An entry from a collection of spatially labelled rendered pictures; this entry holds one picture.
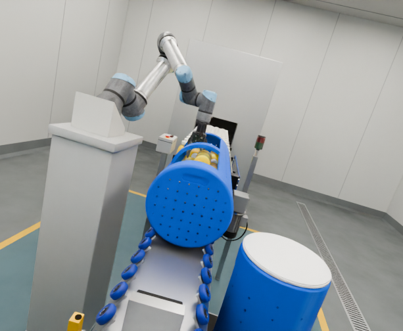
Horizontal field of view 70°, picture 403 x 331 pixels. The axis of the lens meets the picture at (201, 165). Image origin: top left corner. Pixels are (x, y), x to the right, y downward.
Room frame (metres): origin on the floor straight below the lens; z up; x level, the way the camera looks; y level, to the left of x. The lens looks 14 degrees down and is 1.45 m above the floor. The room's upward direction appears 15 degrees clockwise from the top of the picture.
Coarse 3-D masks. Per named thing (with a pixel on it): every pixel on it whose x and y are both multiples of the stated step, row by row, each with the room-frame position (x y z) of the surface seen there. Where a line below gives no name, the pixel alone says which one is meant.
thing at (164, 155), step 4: (160, 156) 1.96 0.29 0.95; (164, 156) 1.96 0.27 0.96; (160, 160) 1.96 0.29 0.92; (164, 160) 1.96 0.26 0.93; (160, 164) 1.96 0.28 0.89; (164, 164) 1.96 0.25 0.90; (160, 168) 1.96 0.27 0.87; (156, 176) 1.96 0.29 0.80; (148, 220) 1.96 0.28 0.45; (148, 224) 1.96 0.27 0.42; (144, 228) 1.96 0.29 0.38; (148, 228) 1.96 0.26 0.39; (144, 232) 1.96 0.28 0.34; (144, 236) 1.96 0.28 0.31
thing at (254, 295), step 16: (240, 256) 0.80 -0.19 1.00; (240, 272) 0.77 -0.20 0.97; (256, 272) 0.72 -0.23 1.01; (240, 288) 0.75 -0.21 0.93; (256, 288) 0.71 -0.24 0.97; (272, 288) 0.69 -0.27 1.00; (288, 288) 0.68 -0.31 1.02; (304, 288) 0.69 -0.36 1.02; (320, 288) 0.71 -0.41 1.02; (224, 304) 0.80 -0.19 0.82; (240, 304) 0.73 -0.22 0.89; (256, 304) 0.70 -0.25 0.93; (272, 304) 0.68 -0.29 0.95; (288, 304) 0.68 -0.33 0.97; (304, 304) 0.68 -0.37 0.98; (320, 304) 0.72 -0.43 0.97; (224, 320) 0.77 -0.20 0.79; (240, 320) 0.72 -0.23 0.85; (256, 320) 0.69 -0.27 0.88; (272, 320) 0.68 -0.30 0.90; (288, 320) 0.68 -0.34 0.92; (304, 320) 0.69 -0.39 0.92
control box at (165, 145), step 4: (160, 136) 1.91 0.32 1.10; (164, 136) 1.95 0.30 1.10; (160, 140) 1.88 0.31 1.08; (164, 140) 1.88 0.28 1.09; (168, 140) 1.88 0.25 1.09; (172, 140) 1.88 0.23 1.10; (176, 140) 2.06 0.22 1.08; (160, 144) 1.88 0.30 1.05; (164, 144) 1.88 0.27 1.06; (168, 144) 1.88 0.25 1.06; (172, 144) 1.90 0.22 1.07; (156, 148) 1.88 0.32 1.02; (160, 148) 1.88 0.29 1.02; (164, 148) 1.88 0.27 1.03; (168, 148) 1.88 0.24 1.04; (172, 148) 1.95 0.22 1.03; (164, 152) 1.88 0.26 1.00; (168, 152) 1.88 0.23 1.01
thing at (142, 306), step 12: (132, 300) 0.42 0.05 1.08; (144, 300) 0.42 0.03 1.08; (156, 300) 0.43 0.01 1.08; (168, 300) 0.45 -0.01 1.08; (132, 312) 0.41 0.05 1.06; (144, 312) 0.41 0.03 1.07; (156, 312) 0.41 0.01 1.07; (168, 312) 0.41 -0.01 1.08; (180, 312) 0.42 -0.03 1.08; (132, 324) 0.41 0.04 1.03; (144, 324) 0.41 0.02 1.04; (156, 324) 0.41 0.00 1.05; (168, 324) 0.41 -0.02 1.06; (180, 324) 0.41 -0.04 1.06
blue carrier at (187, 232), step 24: (192, 144) 1.26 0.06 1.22; (216, 144) 1.71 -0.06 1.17; (168, 168) 0.86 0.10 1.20; (192, 168) 0.85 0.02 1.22; (168, 192) 0.85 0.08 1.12; (192, 192) 0.85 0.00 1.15; (216, 192) 0.85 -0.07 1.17; (168, 216) 0.85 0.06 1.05; (192, 216) 0.85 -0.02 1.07; (216, 216) 0.85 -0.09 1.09; (168, 240) 0.85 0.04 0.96; (192, 240) 0.85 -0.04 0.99
